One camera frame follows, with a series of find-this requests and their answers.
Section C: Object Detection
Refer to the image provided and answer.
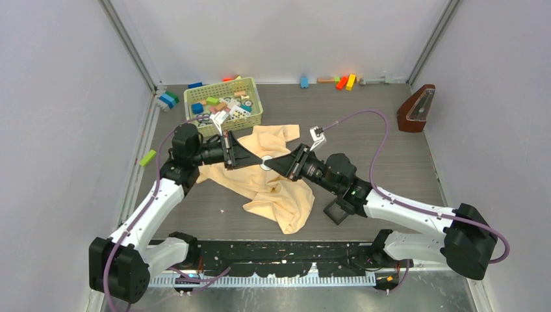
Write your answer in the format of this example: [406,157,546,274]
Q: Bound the orange block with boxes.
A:
[335,76,348,90]

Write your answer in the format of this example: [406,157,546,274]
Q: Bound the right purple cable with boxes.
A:
[320,109,511,296]

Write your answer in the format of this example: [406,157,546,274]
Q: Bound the light blue block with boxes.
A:
[300,75,309,89]

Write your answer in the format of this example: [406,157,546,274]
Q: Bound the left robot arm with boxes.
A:
[88,123,263,304]

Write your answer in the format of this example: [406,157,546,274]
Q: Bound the black square frame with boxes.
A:
[323,199,350,226]

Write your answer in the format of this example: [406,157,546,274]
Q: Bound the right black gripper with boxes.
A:
[266,142,340,194]

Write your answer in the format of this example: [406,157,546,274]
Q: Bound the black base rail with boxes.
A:
[173,240,413,278]

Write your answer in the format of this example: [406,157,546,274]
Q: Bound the lime green block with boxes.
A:
[138,149,157,167]

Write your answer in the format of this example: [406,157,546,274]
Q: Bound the blue green stacked blocks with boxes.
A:
[156,91,180,112]

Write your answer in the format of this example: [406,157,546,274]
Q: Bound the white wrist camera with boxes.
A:
[309,126,327,151]
[209,110,230,136]

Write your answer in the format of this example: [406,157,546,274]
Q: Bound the tan wooden block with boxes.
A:
[317,77,335,84]

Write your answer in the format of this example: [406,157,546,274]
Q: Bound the purple cable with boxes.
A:
[103,113,231,312]
[320,109,511,296]

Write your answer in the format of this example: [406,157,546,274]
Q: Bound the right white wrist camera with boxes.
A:
[309,126,327,151]

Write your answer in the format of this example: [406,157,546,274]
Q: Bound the green plastic basket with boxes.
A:
[183,77,263,137]

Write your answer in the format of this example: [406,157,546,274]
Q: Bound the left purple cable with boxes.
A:
[103,113,231,312]

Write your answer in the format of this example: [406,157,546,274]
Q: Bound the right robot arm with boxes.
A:
[263,144,498,280]

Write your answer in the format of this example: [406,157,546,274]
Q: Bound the green block in basket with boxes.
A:
[205,97,220,106]

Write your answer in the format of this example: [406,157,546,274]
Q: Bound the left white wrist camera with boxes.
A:
[209,110,230,136]

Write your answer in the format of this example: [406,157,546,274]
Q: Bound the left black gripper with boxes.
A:
[191,130,262,170]

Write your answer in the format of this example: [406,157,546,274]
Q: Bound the blue block behind basket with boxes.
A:
[188,82,203,89]

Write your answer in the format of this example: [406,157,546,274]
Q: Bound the brown metronome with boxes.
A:
[396,84,436,133]

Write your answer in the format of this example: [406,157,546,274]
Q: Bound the blue cube in basket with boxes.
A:
[191,103,204,114]

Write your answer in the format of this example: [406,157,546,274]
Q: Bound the cream yellow garment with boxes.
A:
[197,124,315,235]

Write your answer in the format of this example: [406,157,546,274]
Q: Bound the yellow block at wall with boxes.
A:
[345,74,356,91]

